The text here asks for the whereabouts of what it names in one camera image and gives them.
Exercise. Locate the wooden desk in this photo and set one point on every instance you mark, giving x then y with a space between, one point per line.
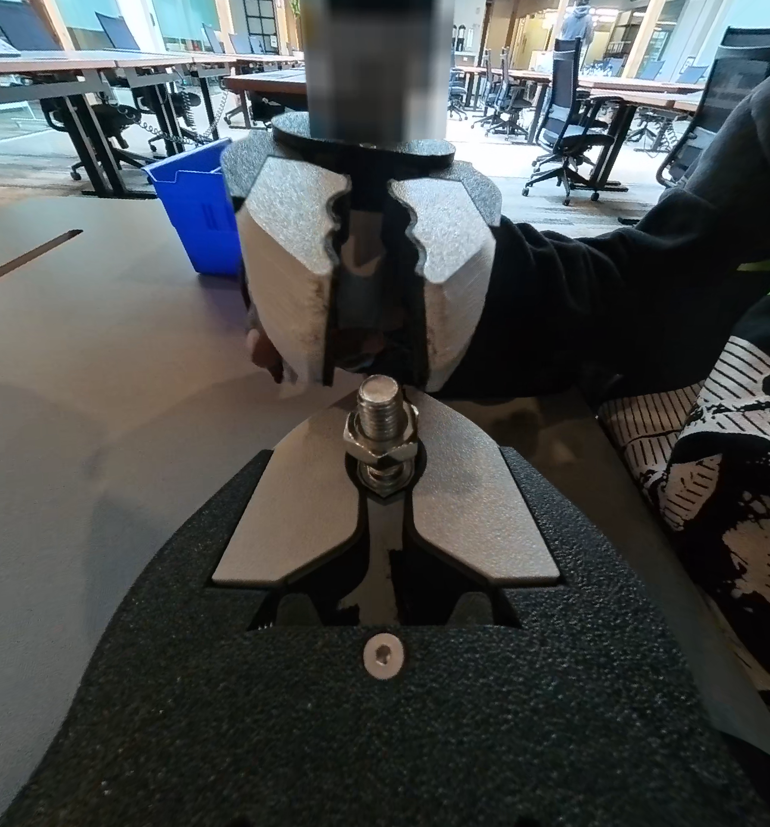
262 81
624 97
48 64

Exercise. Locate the steel hex bolt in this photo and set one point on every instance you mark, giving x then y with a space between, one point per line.
378 397

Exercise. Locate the black office chair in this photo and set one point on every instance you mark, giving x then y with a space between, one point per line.
747 71
572 135
107 119

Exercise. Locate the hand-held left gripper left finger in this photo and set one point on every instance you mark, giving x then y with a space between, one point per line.
281 510

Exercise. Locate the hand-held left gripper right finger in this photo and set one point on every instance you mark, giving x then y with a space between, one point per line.
482 510

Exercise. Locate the person's right forearm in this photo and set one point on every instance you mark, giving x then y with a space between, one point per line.
585 291

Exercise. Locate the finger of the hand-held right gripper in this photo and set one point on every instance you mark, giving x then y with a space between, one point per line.
456 258
281 245

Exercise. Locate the blue plastic bin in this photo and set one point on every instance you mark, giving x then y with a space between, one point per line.
191 213

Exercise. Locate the person's right hand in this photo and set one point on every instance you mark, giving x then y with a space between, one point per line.
260 352

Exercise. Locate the steel hex nut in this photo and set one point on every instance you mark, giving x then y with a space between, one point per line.
375 446

